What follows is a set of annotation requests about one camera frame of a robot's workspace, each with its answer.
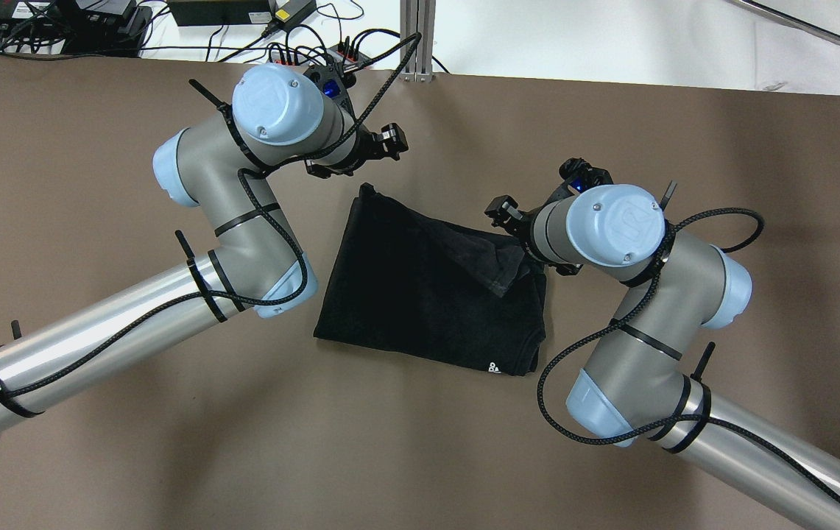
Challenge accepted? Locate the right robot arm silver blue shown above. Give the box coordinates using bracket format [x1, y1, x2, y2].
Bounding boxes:
[486, 158, 840, 529]

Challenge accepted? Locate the grey orange usb hub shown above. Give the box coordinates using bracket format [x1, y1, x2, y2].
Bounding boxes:
[328, 40, 372, 70]
[265, 43, 306, 67]

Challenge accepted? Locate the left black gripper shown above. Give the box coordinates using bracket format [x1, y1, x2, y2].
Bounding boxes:
[304, 63, 409, 179]

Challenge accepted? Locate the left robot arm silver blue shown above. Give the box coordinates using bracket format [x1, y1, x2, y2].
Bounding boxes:
[0, 63, 409, 436]

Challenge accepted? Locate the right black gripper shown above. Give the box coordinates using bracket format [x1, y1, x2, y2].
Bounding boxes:
[484, 158, 613, 276]

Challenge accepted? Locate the black t-shirt with logo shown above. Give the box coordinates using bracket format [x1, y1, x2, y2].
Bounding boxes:
[313, 183, 547, 376]

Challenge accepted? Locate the aluminium frame cage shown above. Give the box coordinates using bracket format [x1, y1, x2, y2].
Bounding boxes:
[399, 0, 437, 83]

